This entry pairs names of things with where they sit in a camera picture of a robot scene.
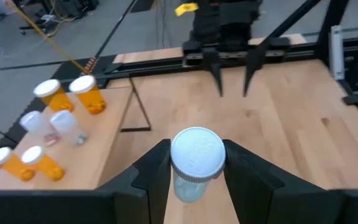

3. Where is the small bluish clear bottle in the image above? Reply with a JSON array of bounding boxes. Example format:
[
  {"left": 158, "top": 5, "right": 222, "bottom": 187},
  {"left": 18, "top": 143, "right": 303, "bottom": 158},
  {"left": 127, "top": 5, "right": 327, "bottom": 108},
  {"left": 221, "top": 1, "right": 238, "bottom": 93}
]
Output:
[{"left": 19, "top": 110, "right": 62, "bottom": 147}]

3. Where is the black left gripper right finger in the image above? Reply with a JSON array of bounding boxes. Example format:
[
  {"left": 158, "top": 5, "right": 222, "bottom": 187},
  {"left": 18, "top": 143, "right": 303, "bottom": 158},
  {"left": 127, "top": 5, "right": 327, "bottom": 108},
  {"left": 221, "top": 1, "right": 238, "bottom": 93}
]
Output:
[{"left": 223, "top": 139, "right": 358, "bottom": 224}]

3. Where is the yellow hanging hose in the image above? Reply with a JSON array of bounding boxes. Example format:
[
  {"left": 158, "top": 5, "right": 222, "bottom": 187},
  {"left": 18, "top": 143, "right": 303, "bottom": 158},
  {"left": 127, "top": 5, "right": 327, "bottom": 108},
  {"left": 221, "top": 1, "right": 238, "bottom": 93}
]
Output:
[{"left": 6, "top": 0, "right": 90, "bottom": 75}]

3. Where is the clear pill bottle white cap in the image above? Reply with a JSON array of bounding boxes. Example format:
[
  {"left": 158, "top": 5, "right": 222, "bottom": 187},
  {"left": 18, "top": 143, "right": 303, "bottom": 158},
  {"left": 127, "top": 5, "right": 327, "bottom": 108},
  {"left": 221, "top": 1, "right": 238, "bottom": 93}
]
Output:
[{"left": 48, "top": 109, "right": 88, "bottom": 147}]

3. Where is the yellow tag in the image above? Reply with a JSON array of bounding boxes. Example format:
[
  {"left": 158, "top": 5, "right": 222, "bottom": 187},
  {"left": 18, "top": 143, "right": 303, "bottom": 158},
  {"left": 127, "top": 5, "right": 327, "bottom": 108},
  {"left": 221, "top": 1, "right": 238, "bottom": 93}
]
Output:
[{"left": 175, "top": 2, "right": 200, "bottom": 17}]

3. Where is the wooden shelf with black legs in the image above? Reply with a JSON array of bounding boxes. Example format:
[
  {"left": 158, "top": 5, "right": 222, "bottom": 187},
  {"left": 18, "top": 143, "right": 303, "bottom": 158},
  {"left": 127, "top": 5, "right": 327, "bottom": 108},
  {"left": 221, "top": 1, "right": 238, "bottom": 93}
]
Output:
[{"left": 0, "top": 77, "right": 152, "bottom": 191}]

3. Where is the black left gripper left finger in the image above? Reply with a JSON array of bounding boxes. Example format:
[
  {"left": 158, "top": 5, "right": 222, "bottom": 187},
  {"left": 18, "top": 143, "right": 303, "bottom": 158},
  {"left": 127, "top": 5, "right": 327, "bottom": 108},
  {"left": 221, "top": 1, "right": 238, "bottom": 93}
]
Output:
[{"left": 0, "top": 139, "right": 172, "bottom": 224}]

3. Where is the grey metal bracket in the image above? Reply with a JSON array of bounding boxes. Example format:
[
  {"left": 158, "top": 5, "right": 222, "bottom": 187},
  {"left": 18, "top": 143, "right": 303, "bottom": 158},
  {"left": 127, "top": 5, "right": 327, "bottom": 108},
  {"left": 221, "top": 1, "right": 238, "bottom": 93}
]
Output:
[{"left": 329, "top": 24, "right": 346, "bottom": 81}]

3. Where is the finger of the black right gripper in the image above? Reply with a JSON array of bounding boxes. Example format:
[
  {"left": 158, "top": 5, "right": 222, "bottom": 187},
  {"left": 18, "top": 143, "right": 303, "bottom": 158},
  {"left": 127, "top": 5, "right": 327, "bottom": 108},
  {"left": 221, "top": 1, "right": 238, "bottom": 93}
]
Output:
[
  {"left": 243, "top": 40, "right": 269, "bottom": 97},
  {"left": 202, "top": 48, "right": 223, "bottom": 97}
]

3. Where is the black aluminium table frame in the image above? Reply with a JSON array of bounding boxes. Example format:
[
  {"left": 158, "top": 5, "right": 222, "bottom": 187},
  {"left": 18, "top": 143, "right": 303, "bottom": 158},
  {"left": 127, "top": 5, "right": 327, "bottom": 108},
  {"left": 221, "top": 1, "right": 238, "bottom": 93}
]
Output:
[{"left": 0, "top": 34, "right": 358, "bottom": 150}]

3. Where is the large orange pill bottle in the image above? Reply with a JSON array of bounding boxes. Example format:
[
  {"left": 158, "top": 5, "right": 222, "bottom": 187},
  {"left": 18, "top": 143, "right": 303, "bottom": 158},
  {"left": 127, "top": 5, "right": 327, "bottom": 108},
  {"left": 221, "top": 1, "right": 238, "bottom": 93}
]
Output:
[
  {"left": 32, "top": 78, "right": 75, "bottom": 113},
  {"left": 68, "top": 74, "right": 107, "bottom": 115}
]

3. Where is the black mat with orange stripes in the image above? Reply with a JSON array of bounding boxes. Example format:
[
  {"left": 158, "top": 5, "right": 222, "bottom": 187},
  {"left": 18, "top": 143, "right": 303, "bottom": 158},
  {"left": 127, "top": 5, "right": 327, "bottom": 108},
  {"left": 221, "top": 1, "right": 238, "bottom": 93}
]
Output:
[{"left": 82, "top": 57, "right": 98, "bottom": 75}]

